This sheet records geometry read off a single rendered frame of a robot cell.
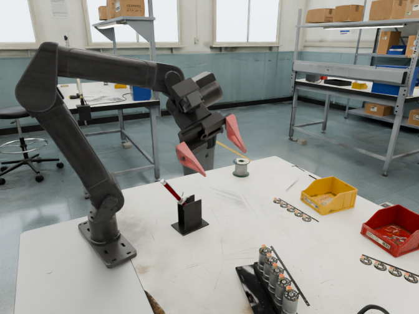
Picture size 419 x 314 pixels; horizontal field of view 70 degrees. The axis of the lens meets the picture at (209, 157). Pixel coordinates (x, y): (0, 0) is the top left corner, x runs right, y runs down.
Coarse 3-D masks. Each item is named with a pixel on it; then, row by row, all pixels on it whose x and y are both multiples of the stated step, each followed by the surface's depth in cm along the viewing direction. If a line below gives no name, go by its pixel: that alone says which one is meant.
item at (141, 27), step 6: (132, 24) 214; (138, 24) 216; (144, 24) 218; (102, 30) 325; (108, 30) 328; (138, 30) 217; (144, 30) 219; (108, 36) 330; (144, 36) 221; (150, 36) 223; (156, 108) 246; (156, 114) 247
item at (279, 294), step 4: (284, 280) 52; (276, 284) 52; (276, 288) 52; (280, 288) 51; (284, 288) 51; (276, 292) 52; (280, 292) 51; (276, 296) 52; (280, 296) 51; (276, 300) 52; (280, 300) 52; (280, 304) 52
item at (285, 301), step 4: (292, 296) 49; (284, 300) 49; (288, 300) 48; (296, 300) 48; (284, 304) 49; (288, 304) 48; (292, 304) 48; (296, 304) 49; (284, 308) 49; (288, 308) 49; (292, 308) 49; (296, 308) 49; (284, 312) 50; (288, 312) 49; (292, 312) 49; (296, 312) 50
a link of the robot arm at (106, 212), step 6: (108, 198) 65; (114, 198) 65; (102, 204) 64; (108, 204) 65; (114, 204) 66; (96, 210) 69; (102, 210) 65; (108, 210) 65; (114, 210) 66; (96, 216) 65; (102, 216) 65; (108, 216) 66; (96, 222) 65
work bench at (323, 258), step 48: (144, 192) 95; (192, 192) 95; (240, 192) 95; (288, 192) 95; (144, 240) 72; (192, 240) 72; (240, 240) 72; (288, 240) 72; (336, 240) 72; (144, 288) 58; (192, 288) 58; (240, 288) 58; (336, 288) 58; (384, 288) 58
